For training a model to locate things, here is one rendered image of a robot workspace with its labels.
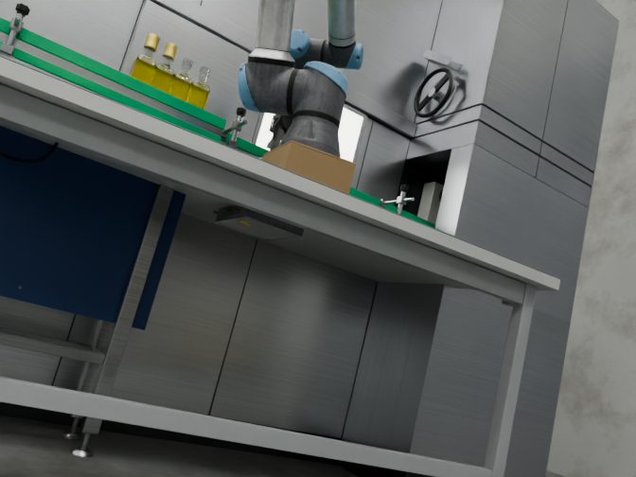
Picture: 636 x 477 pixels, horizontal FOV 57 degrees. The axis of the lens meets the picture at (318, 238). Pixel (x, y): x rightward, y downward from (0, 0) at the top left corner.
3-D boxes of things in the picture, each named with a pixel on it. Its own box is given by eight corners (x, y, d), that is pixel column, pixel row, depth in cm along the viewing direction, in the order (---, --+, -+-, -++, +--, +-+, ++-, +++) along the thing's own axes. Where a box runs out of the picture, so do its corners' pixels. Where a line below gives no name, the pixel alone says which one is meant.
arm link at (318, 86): (337, 114, 136) (348, 60, 138) (282, 106, 139) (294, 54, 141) (343, 132, 148) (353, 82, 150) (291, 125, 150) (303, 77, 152)
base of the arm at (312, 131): (351, 164, 139) (359, 125, 141) (300, 142, 131) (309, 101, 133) (316, 171, 152) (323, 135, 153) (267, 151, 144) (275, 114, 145)
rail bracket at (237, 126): (220, 156, 178) (232, 118, 180) (243, 147, 163) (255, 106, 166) (212, 152, 176) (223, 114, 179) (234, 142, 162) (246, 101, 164)
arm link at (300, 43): (324, 29, 160) (328, 51, 171) (285, 26, 162) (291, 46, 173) (318, 55, 158) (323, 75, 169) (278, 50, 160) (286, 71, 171)
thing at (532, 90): (516, 214, 275) (547, 46, 292) (589, 207, 243) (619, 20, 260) (405, 159, 241) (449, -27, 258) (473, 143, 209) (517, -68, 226)
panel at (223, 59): (343, 197, 224) (362, 116, 230) (347, 197, 221) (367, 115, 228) (111, 97, 180) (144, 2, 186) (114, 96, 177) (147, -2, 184)
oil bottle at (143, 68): (132, 128, 171) (153, 63, 175) (137, 124, 166) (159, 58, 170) (113, 120, 168) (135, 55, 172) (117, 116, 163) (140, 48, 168)
